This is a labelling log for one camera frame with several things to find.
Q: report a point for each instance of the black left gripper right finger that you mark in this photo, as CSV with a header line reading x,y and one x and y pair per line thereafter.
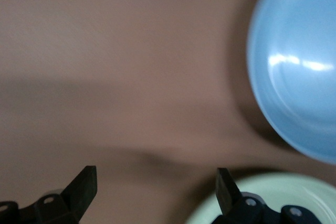
x,y
236,208

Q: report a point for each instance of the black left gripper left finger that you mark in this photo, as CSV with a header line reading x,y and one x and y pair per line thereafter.
x,y
65,208

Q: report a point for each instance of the pale green round plate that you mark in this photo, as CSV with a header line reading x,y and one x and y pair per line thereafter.
x,y
302,190

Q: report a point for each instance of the brown table cover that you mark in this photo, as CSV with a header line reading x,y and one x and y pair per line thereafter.
x,y
105,51

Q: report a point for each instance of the blue round plate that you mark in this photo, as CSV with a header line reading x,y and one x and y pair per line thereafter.
x,y
296,51

